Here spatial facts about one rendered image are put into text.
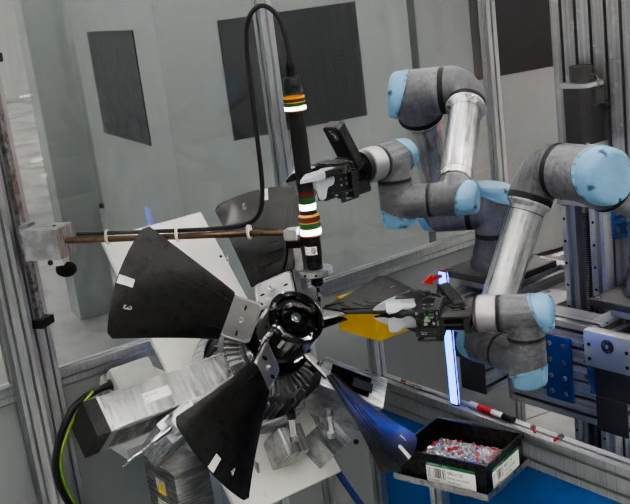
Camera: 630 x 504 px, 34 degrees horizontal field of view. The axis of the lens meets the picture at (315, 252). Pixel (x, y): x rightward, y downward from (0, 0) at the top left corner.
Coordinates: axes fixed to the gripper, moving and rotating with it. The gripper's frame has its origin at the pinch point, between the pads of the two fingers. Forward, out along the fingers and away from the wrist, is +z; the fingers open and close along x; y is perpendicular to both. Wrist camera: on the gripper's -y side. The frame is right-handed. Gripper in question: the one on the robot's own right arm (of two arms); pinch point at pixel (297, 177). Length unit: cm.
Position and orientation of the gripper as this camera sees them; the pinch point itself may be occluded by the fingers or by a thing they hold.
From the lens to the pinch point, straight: 207.9
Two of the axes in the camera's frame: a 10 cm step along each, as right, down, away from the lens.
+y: 1.2, 9.6, 2.5
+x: -7.2, -0.9, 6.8
